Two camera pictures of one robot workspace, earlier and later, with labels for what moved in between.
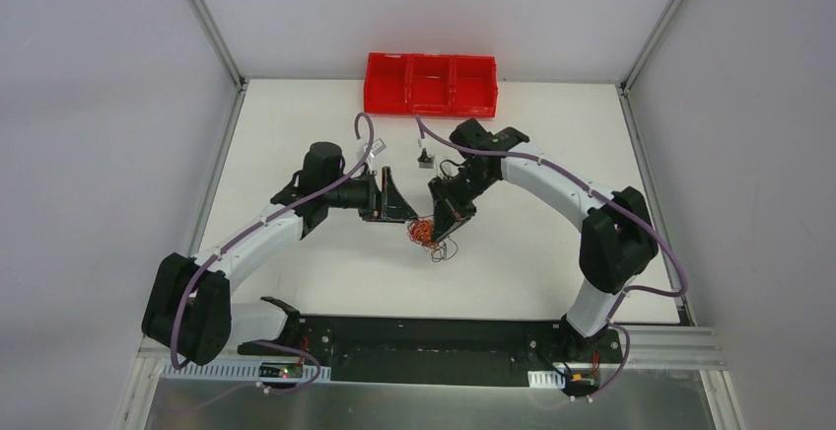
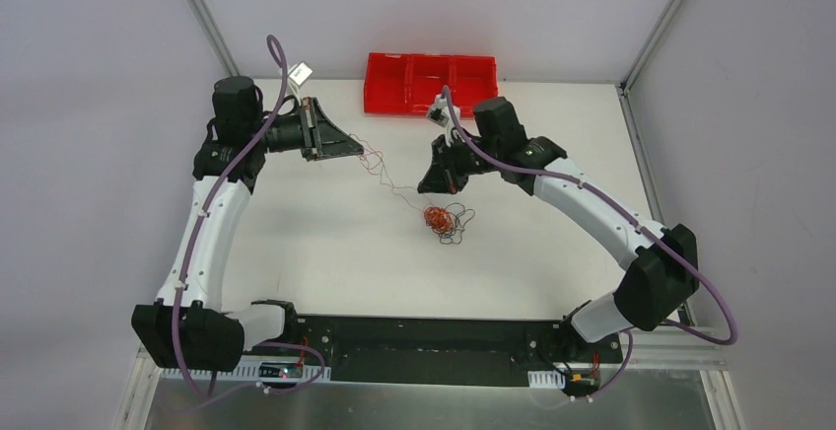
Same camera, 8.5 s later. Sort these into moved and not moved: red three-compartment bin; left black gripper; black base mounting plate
Moved: left black gripper
Not moved: black base mounting plate; red three-compartment bin
